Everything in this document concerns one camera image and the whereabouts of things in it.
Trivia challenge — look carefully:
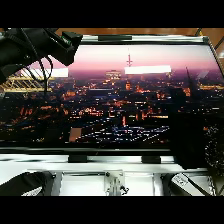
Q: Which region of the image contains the black cable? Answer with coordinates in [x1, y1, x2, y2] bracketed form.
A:
[19, 28, 55, 98]

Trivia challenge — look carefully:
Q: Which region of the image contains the silver frame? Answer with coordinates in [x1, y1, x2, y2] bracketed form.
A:
[0, 33, 224, 197]

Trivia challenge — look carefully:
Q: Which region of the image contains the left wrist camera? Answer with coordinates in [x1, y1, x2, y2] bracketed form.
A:
[60, 30, 84, 49]

